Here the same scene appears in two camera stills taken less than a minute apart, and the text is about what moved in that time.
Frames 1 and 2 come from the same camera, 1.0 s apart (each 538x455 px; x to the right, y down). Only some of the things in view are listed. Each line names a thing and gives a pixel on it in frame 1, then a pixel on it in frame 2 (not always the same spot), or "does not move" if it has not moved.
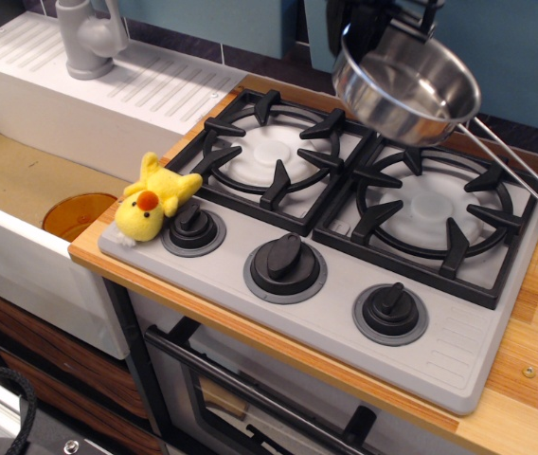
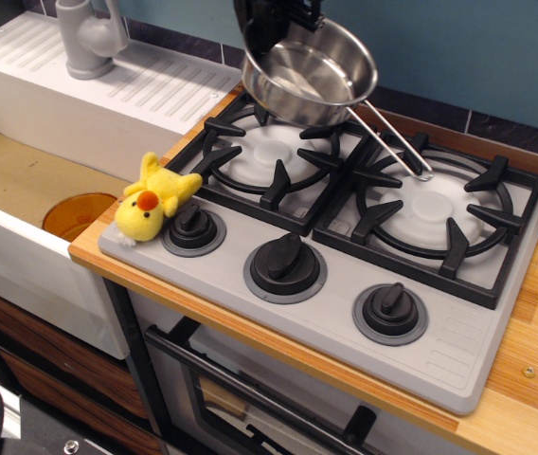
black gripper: (369, 19) → (269, 20)
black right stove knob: (390, 315) does not move
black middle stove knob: (285, 271) does not move
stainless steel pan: (421, 92) → (318, 77)
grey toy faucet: (90, 43) does not move
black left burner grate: (275, 158) does not move
